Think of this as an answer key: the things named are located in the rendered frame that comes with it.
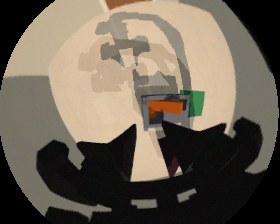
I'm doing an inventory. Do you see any orange l-shaped part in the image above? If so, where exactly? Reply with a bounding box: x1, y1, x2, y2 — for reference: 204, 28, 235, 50
149, 99, 182, 119

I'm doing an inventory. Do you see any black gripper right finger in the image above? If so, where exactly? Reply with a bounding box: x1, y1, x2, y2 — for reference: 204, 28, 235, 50
162, 121, 226, 173

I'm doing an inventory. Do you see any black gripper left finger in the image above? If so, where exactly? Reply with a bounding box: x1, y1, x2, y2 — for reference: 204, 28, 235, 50
76, 124, 137, 181

